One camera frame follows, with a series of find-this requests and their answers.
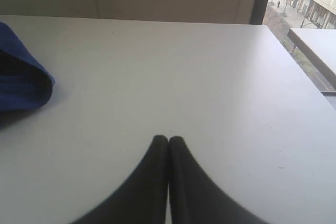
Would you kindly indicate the neighbouring white table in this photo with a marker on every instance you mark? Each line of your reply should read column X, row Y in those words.
column 318, row 45

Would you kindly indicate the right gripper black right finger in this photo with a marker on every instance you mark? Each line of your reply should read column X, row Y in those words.
column 194, row 197

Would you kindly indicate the blue terry towel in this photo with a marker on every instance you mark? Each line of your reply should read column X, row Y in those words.
column 26, row 85

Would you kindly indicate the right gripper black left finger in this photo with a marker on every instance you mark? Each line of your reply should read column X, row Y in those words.
column 142, row 198

